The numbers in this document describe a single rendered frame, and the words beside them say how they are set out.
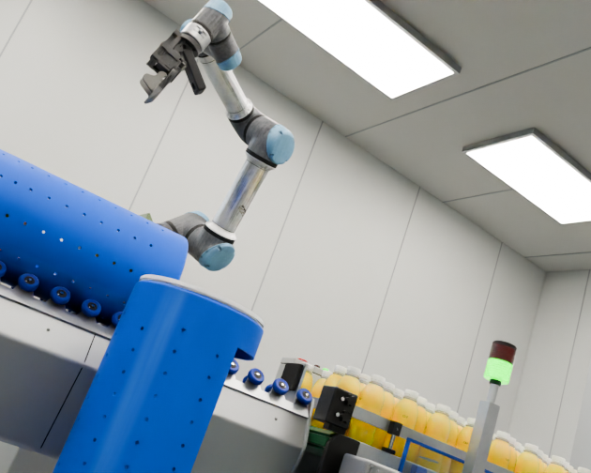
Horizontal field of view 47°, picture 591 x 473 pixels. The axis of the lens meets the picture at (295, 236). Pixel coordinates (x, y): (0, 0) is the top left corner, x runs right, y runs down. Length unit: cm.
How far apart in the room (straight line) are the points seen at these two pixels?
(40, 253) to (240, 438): 65
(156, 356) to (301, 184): 422
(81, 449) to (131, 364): 17
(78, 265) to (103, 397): 40
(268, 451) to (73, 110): 342
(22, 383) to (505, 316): 571
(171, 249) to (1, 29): 335
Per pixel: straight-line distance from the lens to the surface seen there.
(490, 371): 184
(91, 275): 162
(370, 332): 572
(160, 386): 127
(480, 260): 665
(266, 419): 176
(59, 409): 164
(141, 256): 164
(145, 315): 131
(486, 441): 182
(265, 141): 218
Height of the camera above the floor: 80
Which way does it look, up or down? 18 degrees up
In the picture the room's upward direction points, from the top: 20 degrees clockwise
